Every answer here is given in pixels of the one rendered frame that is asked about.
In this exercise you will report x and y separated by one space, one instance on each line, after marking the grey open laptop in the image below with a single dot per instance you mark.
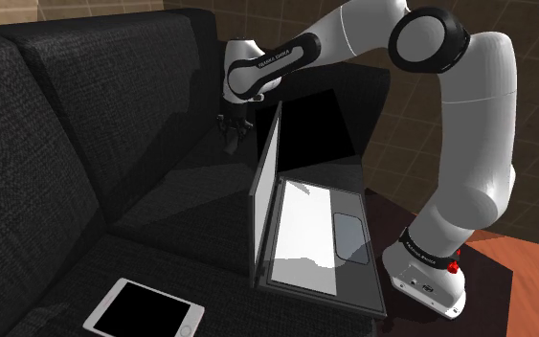
311 233

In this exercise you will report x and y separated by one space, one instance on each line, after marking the black fabric sofa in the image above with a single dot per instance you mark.
63 140

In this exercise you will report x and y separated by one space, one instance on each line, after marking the white tablet with black screen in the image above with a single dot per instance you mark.
143 312

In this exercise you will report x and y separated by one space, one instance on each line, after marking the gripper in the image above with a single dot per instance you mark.
232 116

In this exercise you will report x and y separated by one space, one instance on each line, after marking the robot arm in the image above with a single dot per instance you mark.
479 140

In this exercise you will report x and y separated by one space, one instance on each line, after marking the dark robot stand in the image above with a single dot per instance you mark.
488 284

